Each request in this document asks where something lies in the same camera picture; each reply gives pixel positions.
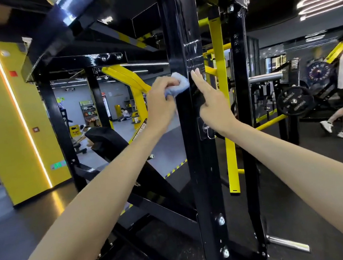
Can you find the black padded machine seat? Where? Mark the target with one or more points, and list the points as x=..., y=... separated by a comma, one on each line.
x=110, y=141

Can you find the chrome barbell sleeve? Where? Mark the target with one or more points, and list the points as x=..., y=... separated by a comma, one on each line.
x=265, y=77

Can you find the wall switch plate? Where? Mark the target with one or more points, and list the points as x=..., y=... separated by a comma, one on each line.
x=36, y=129

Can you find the person's left forearm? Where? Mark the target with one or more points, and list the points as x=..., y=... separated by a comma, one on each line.
x=87, y=208

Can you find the black plate-loaded machine stand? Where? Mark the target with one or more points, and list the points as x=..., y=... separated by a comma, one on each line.
x=289, y=71

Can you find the vertical led light strip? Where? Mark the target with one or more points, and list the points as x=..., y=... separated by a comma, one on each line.
x=20, y=116

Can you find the yellow crate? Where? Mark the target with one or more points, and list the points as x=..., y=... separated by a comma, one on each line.
x=75, y=131

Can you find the background goods shelf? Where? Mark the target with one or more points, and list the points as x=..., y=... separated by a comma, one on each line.
x=90, y=113

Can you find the green exit sign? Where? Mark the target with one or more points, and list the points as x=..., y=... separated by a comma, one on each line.
x=58, y=165

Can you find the light blue cleaning cloth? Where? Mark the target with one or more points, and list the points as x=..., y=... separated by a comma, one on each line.
x=179, y=84

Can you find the person's right hand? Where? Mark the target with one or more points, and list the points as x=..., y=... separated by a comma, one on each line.
x=216, y=109

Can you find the blue black weight plate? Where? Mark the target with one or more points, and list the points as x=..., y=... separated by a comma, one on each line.
x=319, y=71

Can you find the person's right forearm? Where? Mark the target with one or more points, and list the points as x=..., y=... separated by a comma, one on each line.
x=306, y=173

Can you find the chrome weight storage peg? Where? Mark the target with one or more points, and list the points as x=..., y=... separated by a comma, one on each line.
x=288, y=243

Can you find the person's right fingers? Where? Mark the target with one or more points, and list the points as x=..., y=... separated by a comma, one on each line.
x=200, y=82

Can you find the yellow upright machine bar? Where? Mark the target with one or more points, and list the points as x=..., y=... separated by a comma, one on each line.
x=218, y=49

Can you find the person's left hand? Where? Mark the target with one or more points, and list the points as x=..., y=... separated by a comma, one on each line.
x=159, y=108

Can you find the red wall sign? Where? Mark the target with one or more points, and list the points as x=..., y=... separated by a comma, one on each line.
x=13, y=74

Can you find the clear adhesive hook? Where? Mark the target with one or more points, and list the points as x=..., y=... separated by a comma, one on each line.
x=206, y=130

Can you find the black steel gym machine frame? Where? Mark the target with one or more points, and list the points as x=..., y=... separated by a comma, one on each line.
x=181, y=23

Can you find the yellow black leg press machine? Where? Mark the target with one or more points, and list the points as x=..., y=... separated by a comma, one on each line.
x=337, y=49

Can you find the person's left fingers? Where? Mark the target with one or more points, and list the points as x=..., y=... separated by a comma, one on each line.
x=168, y=81

